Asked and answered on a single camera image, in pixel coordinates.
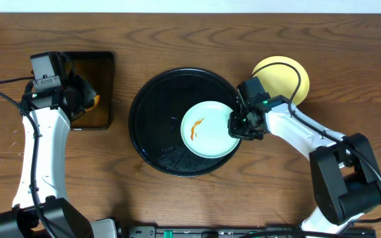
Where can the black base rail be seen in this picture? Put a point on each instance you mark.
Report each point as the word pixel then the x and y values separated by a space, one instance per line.
pixel 174 232

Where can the light green plate with stain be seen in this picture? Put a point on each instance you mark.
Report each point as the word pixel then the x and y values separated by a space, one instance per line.
pixel 204 130

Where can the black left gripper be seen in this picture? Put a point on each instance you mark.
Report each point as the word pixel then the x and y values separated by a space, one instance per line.
pixel 86 96

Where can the yellow plate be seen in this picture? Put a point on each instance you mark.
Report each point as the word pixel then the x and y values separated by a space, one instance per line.
pixel 281 79

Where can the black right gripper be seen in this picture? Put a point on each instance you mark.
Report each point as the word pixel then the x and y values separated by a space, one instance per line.
pixel 235 124

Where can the green and yellow scrub sponge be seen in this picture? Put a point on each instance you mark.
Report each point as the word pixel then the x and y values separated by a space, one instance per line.
pixel 92 103

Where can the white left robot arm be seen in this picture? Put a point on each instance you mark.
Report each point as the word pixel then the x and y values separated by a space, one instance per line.
pixel 41 207

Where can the round black serving tray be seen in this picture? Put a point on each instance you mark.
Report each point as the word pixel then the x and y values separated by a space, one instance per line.
pixel 156 114

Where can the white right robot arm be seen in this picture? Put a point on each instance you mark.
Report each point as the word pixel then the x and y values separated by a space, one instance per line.
pixel 345 174

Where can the black rectangular water tray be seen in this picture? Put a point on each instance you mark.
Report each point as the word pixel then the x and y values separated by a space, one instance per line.
pixel 98 68

